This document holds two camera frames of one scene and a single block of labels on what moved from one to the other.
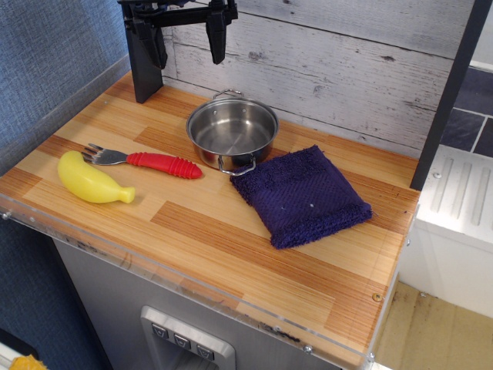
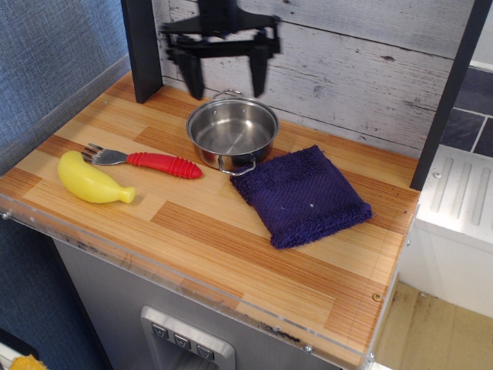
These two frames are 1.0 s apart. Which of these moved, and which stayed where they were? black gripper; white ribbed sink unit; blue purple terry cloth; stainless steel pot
Moved: black gripper
Stayed: blue purple terry cloth; white ribbed sink unit; stainless steel pot
